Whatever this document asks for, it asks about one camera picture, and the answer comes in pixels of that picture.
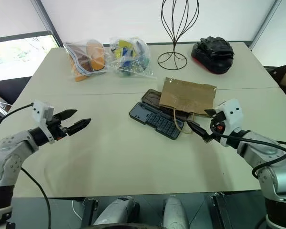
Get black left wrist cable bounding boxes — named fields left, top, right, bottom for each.
left=0, top=104, right=34, bottom=132

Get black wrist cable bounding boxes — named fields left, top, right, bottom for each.
left=210, top=116, right=286, bottom=178
left=0, top=104, right=34, bottom=132

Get plastic bag with orange items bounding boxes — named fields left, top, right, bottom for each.
left=63, top=39, right=108, bottom=83

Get black table leg bracket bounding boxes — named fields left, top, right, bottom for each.
left=82, top=197, right=99, bottom=227
left=209, top=191, right=230, bottom=229

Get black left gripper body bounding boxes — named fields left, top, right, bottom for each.
left=47, top=116, right=69, bottom=142

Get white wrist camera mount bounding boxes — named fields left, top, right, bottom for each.
left=215, top=99, right=244, bottom=147
left=31, top=101, right=55, bottom=145

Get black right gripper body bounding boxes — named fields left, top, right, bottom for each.
left=208, top=111, right=226, bottom=142

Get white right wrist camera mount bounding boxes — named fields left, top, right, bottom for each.
left=215, top=99, right=244, bottom=147

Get dark metal frame post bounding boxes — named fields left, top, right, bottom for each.
left=35, top=0, right=64, bottom=49
left=248, top=0, right=285, bottom=50

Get thin black hanging cable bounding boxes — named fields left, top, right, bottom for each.
left=20, top=167, right=51, bottom=229

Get black screwdriver bit case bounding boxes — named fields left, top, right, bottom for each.
left=128, top=88, right=182, bottom=141

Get black gloves on black case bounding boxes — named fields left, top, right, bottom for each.
left=190, top=36, right=235, bottom=75

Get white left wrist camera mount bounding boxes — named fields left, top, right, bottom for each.
left=31, top=101, right=55, bottom=145

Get plastic bag with mixed items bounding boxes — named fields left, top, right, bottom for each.
left=108, top=36, right=158, bottom=81

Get black wire hat stand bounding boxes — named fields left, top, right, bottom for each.
left=157, top=0, right=201, bottom=71

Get brown paper bag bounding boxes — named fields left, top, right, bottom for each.
left=159, top=77, right=218, bottom=134

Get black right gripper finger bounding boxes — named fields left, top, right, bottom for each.
left=204, top=108, right=218, bottom=118
left=186, top=120, right=213, bottom=144

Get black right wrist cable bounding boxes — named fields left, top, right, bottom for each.
left=210, top=116, right=286, bottom=178

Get silver rounded robot leg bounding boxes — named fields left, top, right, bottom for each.
left=162, top=194, right=191, bottom=229
left=92, top=195, right=140, bottom=229

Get thin white cable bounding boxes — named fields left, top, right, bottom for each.
left=71, top=199, right=83, bottom=220

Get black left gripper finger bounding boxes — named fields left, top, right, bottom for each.
left=52, top=109, right=78, bottom=122
left=67, top=118, right=92, bottom=137

